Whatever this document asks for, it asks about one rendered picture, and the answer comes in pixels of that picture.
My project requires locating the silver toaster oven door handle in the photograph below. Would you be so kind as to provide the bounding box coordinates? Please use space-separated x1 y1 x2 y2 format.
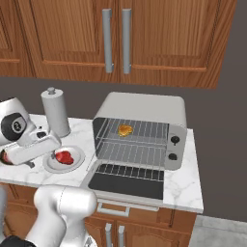
96 200 131 218

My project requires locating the toaster oven glass door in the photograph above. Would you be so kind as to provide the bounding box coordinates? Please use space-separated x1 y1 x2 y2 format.
80 158 166 208

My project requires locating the red raw steak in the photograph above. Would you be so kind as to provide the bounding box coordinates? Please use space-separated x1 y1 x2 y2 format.
54 150 75 166

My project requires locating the grey cupboard bar handle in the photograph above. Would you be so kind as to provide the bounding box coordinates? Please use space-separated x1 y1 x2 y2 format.
101 8 116 74
121 8 133 75

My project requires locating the wooden drawer front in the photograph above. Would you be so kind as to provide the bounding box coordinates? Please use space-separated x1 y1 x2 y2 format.
95 202 198 228

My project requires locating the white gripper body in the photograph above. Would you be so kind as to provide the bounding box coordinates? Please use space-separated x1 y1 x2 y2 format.
3 133 63 166

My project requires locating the golden bread slice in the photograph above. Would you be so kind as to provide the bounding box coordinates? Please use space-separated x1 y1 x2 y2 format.
117 123 134 138

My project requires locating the silver toaster oven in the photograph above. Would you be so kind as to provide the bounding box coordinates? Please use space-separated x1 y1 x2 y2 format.
92 91 188 172

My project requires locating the dark red bowl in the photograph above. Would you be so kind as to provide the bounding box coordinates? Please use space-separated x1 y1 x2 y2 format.
0 149 14 167

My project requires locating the grey base cupboard handle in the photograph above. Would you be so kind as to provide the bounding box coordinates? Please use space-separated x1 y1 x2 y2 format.
103 223 114 247
117 224 126 247

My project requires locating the wooden base cupboard door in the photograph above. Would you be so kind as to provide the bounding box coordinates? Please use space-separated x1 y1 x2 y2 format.
114 219 193 247
0 182 41 240
84 215 118 247

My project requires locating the wooden wall cupboard door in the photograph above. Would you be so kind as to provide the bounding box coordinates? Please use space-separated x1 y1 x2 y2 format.
117 0 238 90
14 0 121 84
0 0 36 78

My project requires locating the white round plate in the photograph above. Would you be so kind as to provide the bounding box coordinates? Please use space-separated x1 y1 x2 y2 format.
42 145 87 175

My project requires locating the wire toaster oven rack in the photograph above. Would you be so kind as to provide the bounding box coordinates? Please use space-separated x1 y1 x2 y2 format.
95 141 167 170
96 118 170 145

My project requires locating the black toaster oven knob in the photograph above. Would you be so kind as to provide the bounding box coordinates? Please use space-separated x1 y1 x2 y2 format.
170 134 181 146
167 151 179 162

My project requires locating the white paper towel roll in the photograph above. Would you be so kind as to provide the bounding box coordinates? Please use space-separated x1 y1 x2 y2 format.
41 86 72 139

